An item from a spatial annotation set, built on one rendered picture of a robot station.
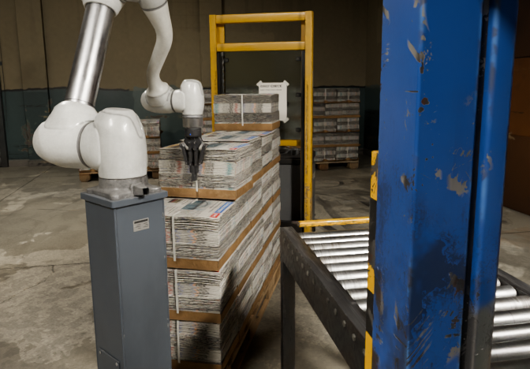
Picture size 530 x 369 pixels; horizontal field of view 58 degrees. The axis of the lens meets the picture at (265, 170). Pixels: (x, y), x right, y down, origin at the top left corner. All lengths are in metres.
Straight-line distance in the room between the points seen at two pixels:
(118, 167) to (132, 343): 0.58
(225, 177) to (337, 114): 5.65
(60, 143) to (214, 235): 0.69
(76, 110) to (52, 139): 0.12
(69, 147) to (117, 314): 0.56
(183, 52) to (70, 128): 7.37
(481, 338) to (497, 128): 0.18
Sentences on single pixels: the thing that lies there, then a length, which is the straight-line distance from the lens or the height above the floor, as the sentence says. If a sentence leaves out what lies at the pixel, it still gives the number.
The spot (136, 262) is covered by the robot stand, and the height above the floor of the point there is 0.78.
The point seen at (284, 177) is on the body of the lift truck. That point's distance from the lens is 3.74.
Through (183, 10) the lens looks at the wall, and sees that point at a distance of 9.06.
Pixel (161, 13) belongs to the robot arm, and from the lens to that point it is 1.91.
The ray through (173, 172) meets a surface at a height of 0.95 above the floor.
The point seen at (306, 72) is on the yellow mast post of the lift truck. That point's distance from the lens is 3.49.
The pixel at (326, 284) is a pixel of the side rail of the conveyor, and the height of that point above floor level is 0.80.
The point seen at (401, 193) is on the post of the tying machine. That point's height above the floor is 1.25.
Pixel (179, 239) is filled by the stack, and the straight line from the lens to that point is 2.02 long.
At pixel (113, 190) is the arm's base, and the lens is 1.59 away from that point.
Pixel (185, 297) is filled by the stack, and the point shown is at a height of 0.48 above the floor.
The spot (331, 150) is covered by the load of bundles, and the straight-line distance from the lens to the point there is 7.75.
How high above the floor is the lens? 1.34
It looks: 10 degrees down
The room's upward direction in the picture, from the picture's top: 1 degrees counter-clockwise
